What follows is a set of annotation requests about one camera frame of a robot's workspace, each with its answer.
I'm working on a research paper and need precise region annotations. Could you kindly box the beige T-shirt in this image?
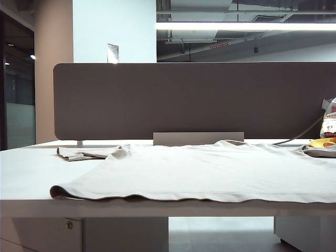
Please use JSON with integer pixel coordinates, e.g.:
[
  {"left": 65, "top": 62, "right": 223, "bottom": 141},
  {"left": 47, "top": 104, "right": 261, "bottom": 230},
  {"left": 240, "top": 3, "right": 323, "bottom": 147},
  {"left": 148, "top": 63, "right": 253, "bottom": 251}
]
[{"left": 49, "top": 140, "right": 336, "bottom": 204}]

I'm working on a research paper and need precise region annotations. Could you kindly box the grey fabric desk partition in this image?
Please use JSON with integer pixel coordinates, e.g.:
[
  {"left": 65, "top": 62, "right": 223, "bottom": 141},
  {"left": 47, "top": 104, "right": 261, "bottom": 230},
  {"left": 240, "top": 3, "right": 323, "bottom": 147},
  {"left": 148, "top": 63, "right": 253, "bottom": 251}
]
[{"left": 53, "top": 62, "right": 336, "bottom": 140}]

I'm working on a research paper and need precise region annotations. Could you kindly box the long ceiling light strip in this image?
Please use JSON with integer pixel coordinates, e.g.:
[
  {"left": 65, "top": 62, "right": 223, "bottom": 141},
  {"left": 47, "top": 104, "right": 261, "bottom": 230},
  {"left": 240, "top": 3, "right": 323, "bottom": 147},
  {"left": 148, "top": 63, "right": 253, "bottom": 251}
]
[{"left": 156, "top": 21, "right": 336, "bottom": 32}]

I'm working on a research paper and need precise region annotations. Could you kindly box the ceiling air vent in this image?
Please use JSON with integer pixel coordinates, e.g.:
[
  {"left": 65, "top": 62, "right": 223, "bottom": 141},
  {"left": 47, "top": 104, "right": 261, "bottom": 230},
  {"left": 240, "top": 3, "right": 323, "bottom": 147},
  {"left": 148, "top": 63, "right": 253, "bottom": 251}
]
[{"left": 251, "top": 14, "right": 286, "bottom": 23}]

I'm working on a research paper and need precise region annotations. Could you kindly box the dark glass door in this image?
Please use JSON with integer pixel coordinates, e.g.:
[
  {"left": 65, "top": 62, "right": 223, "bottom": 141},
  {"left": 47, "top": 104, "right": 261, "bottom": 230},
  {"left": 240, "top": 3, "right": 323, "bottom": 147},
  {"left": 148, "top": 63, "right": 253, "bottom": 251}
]
[{"left": 0, "top": 10, "right": 36, "bottom": 152}]

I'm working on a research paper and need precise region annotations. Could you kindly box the yellow cloth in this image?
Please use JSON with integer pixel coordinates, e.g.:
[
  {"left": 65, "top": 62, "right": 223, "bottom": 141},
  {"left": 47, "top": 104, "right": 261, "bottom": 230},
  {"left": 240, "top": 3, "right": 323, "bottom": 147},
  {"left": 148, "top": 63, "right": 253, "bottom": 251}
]
[{"left": 308, "top": 136, "right": 336, "bottom": 148}]

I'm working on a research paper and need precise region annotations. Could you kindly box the printed plastic snack bag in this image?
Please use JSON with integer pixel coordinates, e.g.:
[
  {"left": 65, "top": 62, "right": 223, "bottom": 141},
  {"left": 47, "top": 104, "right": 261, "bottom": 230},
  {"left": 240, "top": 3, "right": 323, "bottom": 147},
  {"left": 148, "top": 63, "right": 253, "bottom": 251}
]
[{"left": 319, "top": 96, "right": 336, "bottom": 139}]

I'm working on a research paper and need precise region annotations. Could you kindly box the white drawer cabinet with lock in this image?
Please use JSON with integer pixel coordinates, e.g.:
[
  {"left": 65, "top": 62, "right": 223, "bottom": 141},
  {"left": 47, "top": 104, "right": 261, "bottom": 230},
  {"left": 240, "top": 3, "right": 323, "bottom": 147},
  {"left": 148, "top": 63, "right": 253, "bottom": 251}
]
[{"left": 0, "top": 216, "right": 169, "bottom": 252}]

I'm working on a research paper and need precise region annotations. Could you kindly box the silver wall plate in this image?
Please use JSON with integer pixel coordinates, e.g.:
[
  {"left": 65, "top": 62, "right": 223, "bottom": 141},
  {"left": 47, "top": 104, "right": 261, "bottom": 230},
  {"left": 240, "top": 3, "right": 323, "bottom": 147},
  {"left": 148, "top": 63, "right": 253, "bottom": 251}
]
[{"left": 107, "top": 43, "right": 120, "bottom": 64}]

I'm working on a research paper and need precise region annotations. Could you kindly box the grey power cable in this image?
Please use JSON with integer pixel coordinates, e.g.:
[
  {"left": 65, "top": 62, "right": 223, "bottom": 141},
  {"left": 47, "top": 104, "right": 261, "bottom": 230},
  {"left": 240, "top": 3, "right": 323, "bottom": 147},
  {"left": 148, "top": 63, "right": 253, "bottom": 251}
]
[{"left": 272, "top": 115, "right": 325, "bottom": 145}]

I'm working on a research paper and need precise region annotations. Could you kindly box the white pedestal cabinet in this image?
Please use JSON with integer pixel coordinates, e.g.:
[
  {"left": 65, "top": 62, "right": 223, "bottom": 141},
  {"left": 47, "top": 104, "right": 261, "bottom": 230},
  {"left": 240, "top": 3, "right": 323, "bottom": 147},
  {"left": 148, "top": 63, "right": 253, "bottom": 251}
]
[{"left": 273, "top": 216, "right": 336, "bottom": 252}]

